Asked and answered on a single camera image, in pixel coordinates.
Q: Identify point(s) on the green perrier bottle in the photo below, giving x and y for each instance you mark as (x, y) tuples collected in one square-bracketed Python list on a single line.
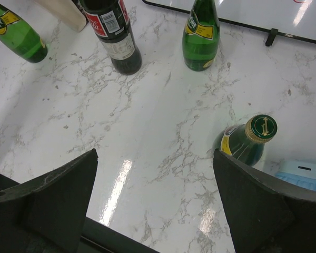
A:
[(246, 142), (201, 36), (20, 37)]

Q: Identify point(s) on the Coca-Cola glass bottle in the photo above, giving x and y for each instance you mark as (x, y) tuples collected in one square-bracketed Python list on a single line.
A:
[(111, 24)]

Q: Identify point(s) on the beige canvas tote bag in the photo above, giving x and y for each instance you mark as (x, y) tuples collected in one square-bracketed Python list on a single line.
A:
[(70, 12)]

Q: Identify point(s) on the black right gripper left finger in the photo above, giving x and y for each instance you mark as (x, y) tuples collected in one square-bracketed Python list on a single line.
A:
[(47, 213)]

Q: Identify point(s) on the light blue face mask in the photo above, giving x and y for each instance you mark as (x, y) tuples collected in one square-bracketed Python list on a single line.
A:
[(299, 173)]

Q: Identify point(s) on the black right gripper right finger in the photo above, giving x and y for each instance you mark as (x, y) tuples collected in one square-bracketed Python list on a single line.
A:
[(264, 213)]

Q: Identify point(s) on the small whiteboard black frame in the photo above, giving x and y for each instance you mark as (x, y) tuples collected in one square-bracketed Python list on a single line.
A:
[(292, 19)]

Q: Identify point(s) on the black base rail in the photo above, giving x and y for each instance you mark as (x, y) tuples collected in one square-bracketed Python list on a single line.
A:
[(98, 238)]

